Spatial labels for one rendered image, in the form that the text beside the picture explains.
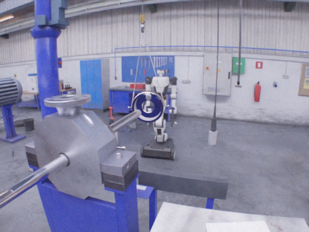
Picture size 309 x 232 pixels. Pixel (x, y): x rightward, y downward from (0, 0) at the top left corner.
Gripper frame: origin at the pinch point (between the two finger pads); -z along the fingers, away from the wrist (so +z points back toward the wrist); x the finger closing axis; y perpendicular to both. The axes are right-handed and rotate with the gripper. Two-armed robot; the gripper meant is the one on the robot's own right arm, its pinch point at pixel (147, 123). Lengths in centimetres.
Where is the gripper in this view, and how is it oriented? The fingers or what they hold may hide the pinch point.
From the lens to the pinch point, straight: 343.8
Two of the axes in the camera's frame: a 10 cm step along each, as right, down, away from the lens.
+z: 0.5, -10.0, -0.7
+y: 9.7, 0.6, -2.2
